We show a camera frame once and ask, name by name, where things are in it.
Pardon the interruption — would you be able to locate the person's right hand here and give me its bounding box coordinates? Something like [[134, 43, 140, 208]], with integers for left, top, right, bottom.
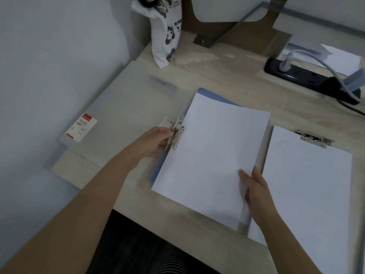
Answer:
[[238, 166, 280, 227]]

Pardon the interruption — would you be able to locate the person's left hand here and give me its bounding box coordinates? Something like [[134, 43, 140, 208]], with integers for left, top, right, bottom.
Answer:
[[128, 127, 173, 169]]

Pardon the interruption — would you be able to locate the silver metal folder clip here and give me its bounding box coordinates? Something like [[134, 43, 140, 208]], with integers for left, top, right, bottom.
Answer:
[[164, 119, 185, 152]]

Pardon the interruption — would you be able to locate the white paper stack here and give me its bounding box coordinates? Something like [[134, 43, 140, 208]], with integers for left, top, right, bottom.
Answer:
[[151, 92, 271, 231]]

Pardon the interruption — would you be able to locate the translucent plastic folder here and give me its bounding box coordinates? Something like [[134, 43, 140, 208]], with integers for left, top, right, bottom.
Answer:
[[44, 60, 273, 236]]

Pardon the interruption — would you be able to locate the person's left forearm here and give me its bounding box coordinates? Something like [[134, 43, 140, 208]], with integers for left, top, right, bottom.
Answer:
[[0, 141, 138, 274]]

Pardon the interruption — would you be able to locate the person's right forearm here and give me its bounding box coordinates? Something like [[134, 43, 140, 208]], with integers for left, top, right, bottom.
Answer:
[[258, 213, 323, 274]]

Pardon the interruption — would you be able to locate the white paper sheet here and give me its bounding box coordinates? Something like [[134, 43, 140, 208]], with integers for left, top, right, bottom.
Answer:
[[248, 125, 354, 274]]

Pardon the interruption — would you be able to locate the silver metal clipboard clip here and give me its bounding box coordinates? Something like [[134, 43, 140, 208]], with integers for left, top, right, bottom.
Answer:
[[295, 129, 334, 148]]

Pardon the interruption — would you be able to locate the white red folder label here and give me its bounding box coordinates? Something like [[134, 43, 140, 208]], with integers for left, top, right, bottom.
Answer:
[[65, 112, 98, 143]]

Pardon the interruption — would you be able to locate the striped garment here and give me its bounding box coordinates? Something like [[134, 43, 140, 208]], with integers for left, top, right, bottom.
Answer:
[[158, 244, 221, 274]]

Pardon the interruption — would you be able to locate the translucent clipboard folder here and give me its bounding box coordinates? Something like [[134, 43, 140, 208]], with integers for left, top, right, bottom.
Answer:
[[246, 124, 365, 274]]

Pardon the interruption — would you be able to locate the white cartoon print tote bag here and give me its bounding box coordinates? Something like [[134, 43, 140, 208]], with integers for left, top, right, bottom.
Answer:
[[131, 0, 183, 69]]

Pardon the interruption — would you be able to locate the black power strip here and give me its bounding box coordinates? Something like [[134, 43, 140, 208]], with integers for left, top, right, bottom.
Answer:
[[264, 57, 361, 105]]

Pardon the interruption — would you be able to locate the brown cardboard board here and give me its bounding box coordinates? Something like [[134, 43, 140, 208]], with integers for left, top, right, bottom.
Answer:
[[181, 0, 293, 56]]

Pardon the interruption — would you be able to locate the grey-blue charger block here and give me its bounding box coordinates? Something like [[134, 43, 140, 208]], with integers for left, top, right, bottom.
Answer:
[[343, 68, 365, 90]]

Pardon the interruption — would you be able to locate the white loose paper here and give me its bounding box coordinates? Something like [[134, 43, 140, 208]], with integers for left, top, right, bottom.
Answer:
[[282, 43, 363, 77]]

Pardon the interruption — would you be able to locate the white rounded panel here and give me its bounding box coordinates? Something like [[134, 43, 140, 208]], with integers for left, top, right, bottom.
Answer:
[[191, 0, 271, 23]]

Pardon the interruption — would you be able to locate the white plug with grey cable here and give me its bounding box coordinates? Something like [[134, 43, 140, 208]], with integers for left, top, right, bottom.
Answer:
[[279, 49, 361, 103]]

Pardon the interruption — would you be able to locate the black power cable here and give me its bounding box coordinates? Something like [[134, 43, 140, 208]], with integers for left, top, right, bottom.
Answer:
[[336, 98, 365, 116]]

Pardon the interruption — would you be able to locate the grey metal bracket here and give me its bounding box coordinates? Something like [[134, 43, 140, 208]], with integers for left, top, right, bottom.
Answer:
[[193, 1, 283, 49]]

